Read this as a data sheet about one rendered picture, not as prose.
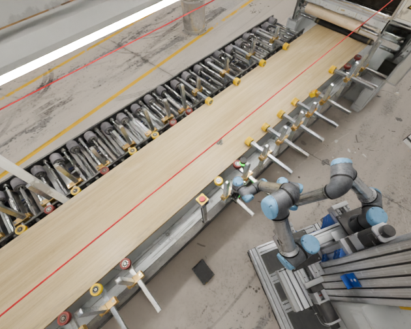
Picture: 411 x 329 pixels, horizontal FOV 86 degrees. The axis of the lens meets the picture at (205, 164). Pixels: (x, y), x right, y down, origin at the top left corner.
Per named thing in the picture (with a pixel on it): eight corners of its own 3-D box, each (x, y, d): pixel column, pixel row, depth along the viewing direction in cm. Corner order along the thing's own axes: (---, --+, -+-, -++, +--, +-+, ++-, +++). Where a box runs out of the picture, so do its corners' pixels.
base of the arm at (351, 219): (374, 231, 158) (383, 227, 149) (357, 238, 156) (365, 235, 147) (360, 211, 165) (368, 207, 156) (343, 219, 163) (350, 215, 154)
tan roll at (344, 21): (400, 46, 271) (408, 36, 261) (395, 51, 267) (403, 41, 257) (301, 8, 327) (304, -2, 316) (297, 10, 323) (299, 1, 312)
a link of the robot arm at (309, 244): (317, 250, 144) (326, 246, 132) (302, 261, 141) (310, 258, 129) (304, 234, 149) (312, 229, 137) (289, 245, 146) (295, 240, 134)
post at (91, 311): (115, 308, 169) (82, 313, 128) (111, 311, 168) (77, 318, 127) (112, 304, 171) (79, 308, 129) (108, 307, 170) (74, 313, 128)
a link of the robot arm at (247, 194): (259, 193, 153) (250, 181, 158) (246, 201, 151) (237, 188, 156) (257, 197, 160) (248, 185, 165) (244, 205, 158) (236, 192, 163)
